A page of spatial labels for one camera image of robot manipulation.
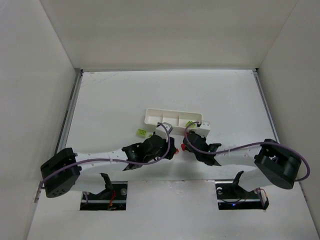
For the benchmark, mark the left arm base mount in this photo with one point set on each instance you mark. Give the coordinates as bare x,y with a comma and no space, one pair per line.
112,197

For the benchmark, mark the red lego brick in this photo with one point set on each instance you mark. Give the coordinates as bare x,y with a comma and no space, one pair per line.
183,147

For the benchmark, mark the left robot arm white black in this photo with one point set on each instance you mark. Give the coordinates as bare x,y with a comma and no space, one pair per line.
88,172

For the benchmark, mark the large green lego plate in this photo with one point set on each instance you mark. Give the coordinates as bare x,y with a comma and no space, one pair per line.
142,133

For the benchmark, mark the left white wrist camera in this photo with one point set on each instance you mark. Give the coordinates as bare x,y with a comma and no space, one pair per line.
163,129

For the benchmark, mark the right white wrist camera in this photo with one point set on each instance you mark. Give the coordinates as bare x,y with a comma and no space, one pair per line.
203,129

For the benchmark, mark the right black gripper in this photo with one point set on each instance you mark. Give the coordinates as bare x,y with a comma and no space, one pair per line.
188,143

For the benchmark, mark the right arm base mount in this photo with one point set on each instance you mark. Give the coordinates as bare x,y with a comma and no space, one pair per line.
230,196

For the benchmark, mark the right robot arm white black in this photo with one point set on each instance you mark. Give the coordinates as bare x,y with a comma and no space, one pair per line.
273,163

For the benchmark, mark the green lego brick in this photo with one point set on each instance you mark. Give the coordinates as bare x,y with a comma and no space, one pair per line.
190,124

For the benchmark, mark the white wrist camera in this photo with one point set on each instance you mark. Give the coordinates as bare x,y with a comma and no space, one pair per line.
163,129
203,129

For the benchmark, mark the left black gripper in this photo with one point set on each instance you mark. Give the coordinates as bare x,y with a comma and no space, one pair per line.
167,148

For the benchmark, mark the white three-compartment tray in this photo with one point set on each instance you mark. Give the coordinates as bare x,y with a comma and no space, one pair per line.
178,119

